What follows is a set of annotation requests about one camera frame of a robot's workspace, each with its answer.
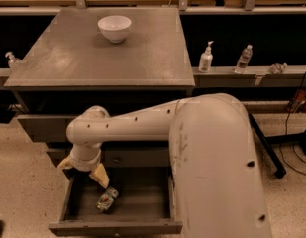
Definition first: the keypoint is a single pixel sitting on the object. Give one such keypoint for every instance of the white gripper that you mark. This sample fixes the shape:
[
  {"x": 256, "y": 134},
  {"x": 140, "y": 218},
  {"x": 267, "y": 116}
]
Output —
[{"x": 86, "y": 164}]

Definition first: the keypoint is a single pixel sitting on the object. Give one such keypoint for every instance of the green 7up can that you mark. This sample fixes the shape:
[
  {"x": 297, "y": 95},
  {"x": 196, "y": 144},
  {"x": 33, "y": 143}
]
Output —
[{"x": 106, "y": 200}]

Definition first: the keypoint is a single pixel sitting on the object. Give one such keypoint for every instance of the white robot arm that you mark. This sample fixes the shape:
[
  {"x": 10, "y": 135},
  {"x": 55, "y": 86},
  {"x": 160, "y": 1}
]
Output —
[{"x": 212, "y": 153}]

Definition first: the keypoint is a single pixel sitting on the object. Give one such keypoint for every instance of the grey top drawer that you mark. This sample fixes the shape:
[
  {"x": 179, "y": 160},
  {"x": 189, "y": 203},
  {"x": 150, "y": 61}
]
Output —
[{"x": 45, "y": 128}]

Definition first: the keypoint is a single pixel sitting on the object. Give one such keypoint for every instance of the grey middle drawer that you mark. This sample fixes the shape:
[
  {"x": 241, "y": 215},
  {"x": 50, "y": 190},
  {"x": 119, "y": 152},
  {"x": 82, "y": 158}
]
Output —
[{"x": 133, "y": 154}]

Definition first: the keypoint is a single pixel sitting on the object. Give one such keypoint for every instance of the grey open bottom drawer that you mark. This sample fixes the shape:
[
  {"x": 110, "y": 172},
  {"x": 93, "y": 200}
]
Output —
[{"x": 144, "y": 205}]

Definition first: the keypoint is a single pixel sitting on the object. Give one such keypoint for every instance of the grey wooden drawer cabinet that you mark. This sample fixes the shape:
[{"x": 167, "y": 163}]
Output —
[{"x": 72, "y": 67}]

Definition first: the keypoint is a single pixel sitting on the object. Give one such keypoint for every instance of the white ceramic bowl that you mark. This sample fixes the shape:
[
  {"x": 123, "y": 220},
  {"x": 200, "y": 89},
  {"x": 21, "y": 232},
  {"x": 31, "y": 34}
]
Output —
[{"x": 115, "y": 28}]

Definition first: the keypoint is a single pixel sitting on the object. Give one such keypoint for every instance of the white pump lotion bottle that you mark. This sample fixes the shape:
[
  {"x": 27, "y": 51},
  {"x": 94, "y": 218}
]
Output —
[{"x": 206, "y": 59}]

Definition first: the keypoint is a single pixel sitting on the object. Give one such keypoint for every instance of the clear plastic water bottle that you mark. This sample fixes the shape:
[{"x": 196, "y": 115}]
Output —
[{"x": 244, "y": 59}]

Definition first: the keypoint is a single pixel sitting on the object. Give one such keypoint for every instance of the crumpled clear plastic wrap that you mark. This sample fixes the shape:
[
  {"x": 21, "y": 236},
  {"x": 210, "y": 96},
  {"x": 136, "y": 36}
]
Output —
[{"x": 278, "y": 68}]

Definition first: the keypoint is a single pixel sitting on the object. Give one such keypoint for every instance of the black stand base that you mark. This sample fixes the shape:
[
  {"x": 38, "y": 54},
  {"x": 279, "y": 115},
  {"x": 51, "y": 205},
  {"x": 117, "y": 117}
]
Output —
[{"x": 268, "y": 141}]

